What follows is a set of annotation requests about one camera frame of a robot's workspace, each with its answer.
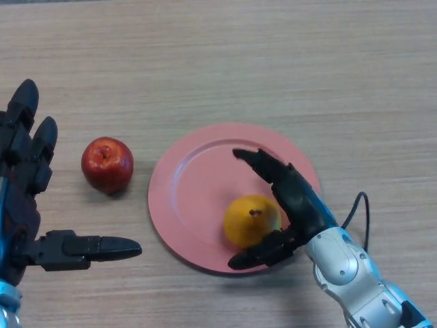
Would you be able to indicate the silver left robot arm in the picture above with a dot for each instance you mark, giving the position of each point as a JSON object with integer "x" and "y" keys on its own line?
{"x": 8, "y": 304}

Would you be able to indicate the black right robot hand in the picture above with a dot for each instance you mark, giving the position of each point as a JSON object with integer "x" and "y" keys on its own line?
{"x": 300, "y": 201}

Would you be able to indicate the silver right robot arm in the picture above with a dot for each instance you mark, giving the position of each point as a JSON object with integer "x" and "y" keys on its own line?
{"x": 358, "y": 276}

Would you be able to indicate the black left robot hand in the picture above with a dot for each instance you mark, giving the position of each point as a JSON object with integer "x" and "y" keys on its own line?
{"x": 17, "y": 212}

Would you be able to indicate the yellow pear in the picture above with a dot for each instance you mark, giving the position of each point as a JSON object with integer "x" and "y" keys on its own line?
{"x": 247, "y": 222}

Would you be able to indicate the pink round plate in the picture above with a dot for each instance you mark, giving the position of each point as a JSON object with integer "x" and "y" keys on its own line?
{"x": 205, "y": 191}

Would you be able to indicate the red apple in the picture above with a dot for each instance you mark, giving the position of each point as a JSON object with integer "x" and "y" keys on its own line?
{"x": 107, "y": 165}

